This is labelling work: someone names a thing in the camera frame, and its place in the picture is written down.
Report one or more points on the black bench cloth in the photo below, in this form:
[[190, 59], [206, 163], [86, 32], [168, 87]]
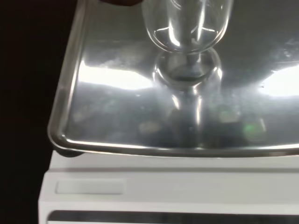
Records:
[[25, 93]]

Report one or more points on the white electronic balance steel pan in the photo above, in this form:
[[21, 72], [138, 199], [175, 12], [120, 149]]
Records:
[[140, 112]]

